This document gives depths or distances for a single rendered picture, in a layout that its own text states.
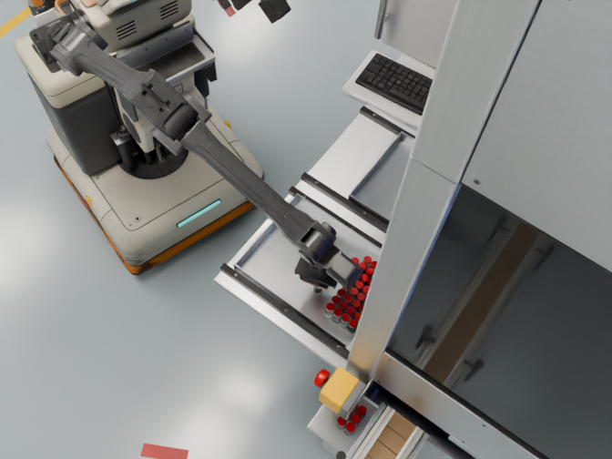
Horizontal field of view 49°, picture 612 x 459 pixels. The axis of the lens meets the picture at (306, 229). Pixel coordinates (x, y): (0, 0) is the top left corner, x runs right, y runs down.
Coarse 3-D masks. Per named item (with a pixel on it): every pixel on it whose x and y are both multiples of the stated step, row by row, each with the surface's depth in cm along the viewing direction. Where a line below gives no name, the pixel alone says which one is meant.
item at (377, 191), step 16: (400, 144) 189; (384, 160) 186; (400, 160) 186; (368, 176) 182; (384, 176) 184; (400, 176) 184; (352, 192) 177; (368, 192) 181; (384, 192) 181; (368, 208) 175; (384, 208) 179
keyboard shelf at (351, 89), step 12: (408, 60) 214; (360, 72) 211; (420, 72) 212; (432, 72) 212; (348, 84) 208; (348, 96) 208; (360, 96) 206; (372, 96) 206; (384, 108) 204; (396, 108) 204; (408, 120) 202; (420, 120) 203
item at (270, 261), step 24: (312, 216) 177; (264, 240) 173; (288, 240) 173; (336, 240) 174; (360, 240) 172; (240, 264) 170; (264, 264) 170; (288, 264) 170; (264, 288) 164; (288, 288) 167; (312, 288) 167; (336, 288) 167; (312, 312) 164; (336, 336) 158
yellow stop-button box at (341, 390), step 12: (336, 372) 142; (348, 372) 142; (324, 384) 143; (336, 384) 141; (348, 384) 141; (360, 384) 141; (324, 396) 140; (336, 396) 140; (348, 396) 140; (336, 408) 142; (348, 408) 139
